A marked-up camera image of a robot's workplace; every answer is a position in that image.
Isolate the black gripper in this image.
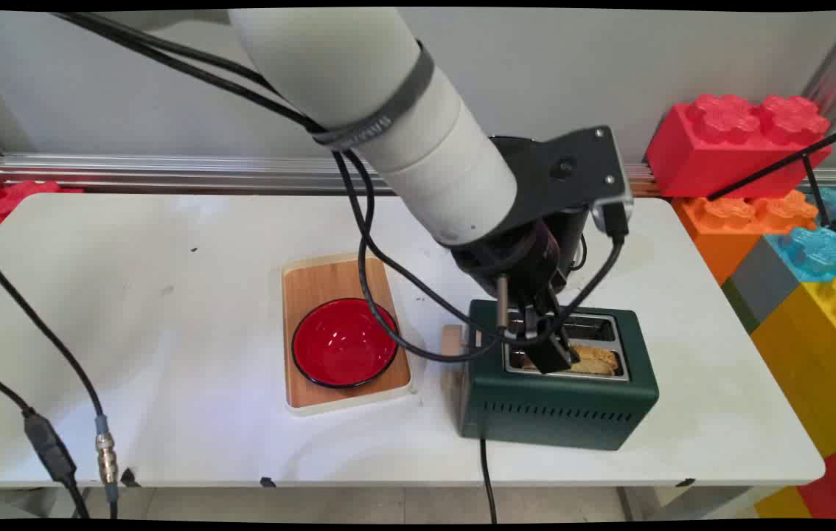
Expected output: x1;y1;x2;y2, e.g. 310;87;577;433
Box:
450;218;590;375

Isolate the toasted bread slice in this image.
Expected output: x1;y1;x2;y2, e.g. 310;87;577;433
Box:
521;343;620;377

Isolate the dark green toaster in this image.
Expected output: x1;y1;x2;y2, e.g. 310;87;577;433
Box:
442;299;661;452

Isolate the red bowl with black rim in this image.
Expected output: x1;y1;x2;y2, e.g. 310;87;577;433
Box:
290;297;401;390

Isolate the orange toy brick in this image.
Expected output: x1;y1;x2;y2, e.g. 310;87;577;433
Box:
672;190;821;285

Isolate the wooden tray with cream rim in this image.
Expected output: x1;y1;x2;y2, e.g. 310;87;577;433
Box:
281;253;417;416

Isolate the grey toy brick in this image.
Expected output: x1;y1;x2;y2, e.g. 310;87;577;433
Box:
728;236;804;327

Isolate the large red toy brick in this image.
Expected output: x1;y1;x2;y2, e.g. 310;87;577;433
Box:
644;94;834;201

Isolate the large yellow toy brick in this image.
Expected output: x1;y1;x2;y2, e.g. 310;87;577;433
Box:
748;276;836;520

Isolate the light blue toy brick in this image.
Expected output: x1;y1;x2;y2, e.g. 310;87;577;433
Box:
763;186;836;282

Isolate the black tripod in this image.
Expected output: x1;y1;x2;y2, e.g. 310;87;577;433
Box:
706;117;836;241

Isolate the red toy brick behind table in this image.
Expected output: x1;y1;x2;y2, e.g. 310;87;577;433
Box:
0;180;84;228

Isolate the black camera cable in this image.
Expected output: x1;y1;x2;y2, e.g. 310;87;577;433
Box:
356;151;625;364

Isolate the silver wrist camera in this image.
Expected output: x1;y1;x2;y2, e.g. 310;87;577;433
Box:
591;193;635;243

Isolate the black toaster power cord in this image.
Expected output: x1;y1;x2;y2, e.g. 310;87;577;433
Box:
478;438;500;524

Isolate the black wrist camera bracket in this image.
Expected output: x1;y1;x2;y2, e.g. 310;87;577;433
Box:
490;125;634;223

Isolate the grey velcro strap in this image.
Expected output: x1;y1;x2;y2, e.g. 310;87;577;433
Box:
310;43;438;153

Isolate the horizontal aluminium rail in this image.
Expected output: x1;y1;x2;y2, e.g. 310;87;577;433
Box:
0;153;836;198

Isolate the cable with silver connector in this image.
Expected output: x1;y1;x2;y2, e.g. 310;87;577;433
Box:
0;236;122;520

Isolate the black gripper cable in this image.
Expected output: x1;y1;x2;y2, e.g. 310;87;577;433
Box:
49;11;389;325

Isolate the cable with black connector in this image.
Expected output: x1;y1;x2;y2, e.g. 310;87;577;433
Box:
0;358;91;520

